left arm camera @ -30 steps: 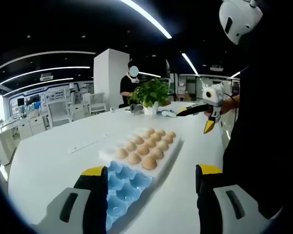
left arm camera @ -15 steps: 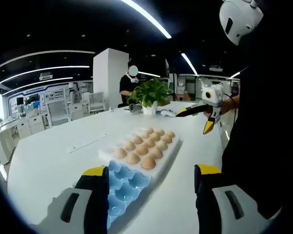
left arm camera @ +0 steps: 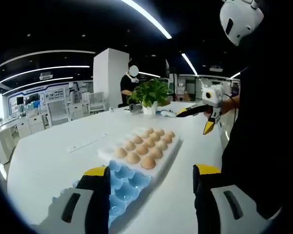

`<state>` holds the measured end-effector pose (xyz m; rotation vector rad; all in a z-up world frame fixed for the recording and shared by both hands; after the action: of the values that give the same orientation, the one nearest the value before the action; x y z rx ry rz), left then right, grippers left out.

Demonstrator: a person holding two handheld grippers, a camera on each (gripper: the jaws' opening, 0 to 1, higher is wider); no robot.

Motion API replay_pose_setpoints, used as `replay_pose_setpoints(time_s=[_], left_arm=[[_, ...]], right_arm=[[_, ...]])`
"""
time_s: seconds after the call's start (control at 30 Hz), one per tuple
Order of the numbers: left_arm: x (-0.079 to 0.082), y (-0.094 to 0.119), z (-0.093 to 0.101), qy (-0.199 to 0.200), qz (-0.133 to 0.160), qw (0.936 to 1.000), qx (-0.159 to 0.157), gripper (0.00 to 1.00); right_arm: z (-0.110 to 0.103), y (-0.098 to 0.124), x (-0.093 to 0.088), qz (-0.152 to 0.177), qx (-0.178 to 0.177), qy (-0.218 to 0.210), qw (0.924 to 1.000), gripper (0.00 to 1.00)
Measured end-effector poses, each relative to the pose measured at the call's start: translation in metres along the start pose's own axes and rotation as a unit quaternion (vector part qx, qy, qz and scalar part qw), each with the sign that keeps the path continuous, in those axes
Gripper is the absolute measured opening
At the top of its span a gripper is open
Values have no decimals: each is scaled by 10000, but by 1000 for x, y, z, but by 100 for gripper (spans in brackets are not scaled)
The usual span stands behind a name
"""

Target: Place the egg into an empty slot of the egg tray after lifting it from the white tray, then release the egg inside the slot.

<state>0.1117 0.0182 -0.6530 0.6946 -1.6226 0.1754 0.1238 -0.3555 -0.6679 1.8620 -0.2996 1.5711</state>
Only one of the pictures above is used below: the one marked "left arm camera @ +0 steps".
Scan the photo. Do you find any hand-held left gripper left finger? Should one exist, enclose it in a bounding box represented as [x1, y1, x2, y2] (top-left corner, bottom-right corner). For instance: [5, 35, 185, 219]
[38, 165, 112, 234]

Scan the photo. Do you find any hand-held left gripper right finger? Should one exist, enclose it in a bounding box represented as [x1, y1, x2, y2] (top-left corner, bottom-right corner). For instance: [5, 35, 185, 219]
[192, 163, 284, 234]

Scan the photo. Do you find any grey rounded object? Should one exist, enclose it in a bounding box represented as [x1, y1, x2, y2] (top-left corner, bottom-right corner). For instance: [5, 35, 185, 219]
[128, 103, 143, 115]

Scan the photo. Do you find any white low cabinet row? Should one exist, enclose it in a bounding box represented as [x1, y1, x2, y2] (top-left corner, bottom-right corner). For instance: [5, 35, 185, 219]
[0, 114, 49, 166]

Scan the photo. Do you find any white table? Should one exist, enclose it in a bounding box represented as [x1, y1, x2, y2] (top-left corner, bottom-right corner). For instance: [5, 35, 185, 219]
[6, 100, 235, 234]

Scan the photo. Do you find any long ceiling light strip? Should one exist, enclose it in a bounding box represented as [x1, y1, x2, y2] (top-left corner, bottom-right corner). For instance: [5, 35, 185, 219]
[119, 0, 173, 40]
[181, 53, 199, 77]

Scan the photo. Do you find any group of brown eggs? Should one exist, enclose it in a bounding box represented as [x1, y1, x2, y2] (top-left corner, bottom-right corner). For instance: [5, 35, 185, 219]
[113, 127, 176, 170]

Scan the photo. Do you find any white plant pot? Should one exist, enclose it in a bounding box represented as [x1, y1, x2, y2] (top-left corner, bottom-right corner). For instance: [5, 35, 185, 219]
[142, 100, 159, 116]

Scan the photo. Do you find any white foam egg tray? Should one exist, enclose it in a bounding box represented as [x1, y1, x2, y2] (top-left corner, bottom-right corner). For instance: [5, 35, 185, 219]
[97, 126, 182, 189]

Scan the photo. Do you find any blue plastic egg tray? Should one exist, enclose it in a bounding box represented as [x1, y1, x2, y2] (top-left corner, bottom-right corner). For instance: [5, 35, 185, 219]
[51, 159, 152, 228]

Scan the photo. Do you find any white crumpled cloth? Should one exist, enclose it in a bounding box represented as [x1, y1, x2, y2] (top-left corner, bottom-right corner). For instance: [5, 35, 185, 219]
[157, 109, 177, 118]

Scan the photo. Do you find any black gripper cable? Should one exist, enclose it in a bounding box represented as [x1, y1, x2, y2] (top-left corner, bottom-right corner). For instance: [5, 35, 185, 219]
[223, 93, 238, 124]

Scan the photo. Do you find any green leafy plant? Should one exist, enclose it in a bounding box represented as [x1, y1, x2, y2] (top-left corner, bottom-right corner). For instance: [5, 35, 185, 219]
[126, 78, 169, 108]

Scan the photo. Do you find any white mesh chair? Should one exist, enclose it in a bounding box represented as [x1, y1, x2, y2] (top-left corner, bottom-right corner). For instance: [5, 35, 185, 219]
[88, 91, 106, 115]
[46, 100, 72, 127]

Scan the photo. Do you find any curved ceiling light strip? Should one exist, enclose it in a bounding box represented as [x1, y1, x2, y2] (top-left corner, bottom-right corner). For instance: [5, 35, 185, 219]
[0, 49, 96, 69]
[0, 65, 91, 90]
[1, 76, 74, 96]

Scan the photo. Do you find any white display wall shelving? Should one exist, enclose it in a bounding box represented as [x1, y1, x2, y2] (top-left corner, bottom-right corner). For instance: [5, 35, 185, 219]
[7, 81, 94, 119]

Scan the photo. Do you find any person's right hand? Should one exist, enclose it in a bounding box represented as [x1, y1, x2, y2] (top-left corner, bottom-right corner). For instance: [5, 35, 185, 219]
[221, 95, 240, 115]

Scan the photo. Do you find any white square pillar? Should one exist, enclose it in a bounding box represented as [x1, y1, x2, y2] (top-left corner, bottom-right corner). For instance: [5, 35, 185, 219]
[92, 47, 130, 109]

